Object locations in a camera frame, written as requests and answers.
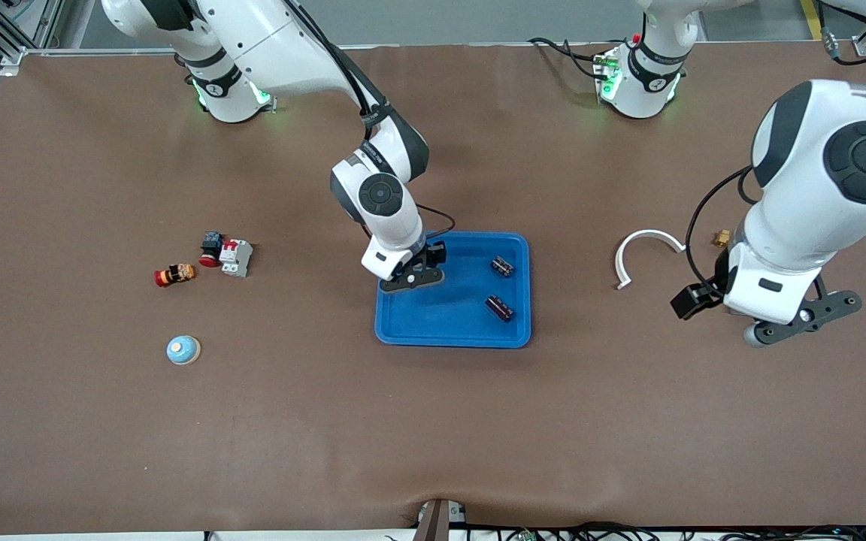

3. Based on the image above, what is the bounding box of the aluminium camera post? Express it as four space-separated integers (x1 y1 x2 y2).
412 497 455 541

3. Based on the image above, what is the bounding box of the brown table mat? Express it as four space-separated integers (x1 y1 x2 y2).
0 41 866 536

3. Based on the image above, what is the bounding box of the white curved bracket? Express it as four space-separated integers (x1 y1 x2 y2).
614 228 692 291

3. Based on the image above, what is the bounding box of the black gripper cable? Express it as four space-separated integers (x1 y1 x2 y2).
283 0 456 245
685 0 866 298

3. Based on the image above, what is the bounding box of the red emergency stop switch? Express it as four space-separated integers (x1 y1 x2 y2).
198 231 225 269

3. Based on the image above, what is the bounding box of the blue bell beige base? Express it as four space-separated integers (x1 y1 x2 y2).
166 334 201 367

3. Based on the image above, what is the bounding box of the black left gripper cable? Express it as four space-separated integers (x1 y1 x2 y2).
685 0 866 298

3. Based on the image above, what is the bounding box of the red orange push button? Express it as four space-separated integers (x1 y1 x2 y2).
153 263 198 289

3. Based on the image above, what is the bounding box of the blue plastic tray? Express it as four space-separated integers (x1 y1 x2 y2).
374 230 532 349

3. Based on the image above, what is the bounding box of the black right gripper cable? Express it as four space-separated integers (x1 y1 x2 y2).
283 0 456 245

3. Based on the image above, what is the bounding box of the white red circuit breaker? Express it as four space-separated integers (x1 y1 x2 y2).
219 238 254 279

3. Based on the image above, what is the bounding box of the yellow floor tape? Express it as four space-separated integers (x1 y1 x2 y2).
800 0 826 40

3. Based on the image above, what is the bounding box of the black arm base cable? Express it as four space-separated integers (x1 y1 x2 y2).
528 36 618 82

